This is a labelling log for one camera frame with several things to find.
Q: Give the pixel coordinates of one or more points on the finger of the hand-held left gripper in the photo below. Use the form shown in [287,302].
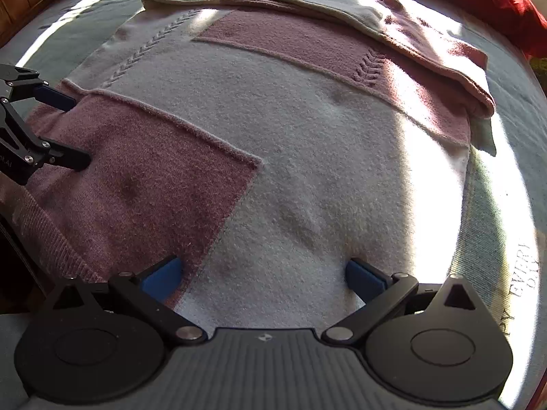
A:
[55,97]
[70,159]

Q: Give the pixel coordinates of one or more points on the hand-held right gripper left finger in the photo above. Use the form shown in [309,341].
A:
[164,279]

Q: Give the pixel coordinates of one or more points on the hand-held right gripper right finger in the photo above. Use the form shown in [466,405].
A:
[363,281]

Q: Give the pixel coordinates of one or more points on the pink and white knit sweater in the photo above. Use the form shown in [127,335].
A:
[299,158]

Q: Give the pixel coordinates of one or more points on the red pillow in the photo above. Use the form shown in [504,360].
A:
[491,4]

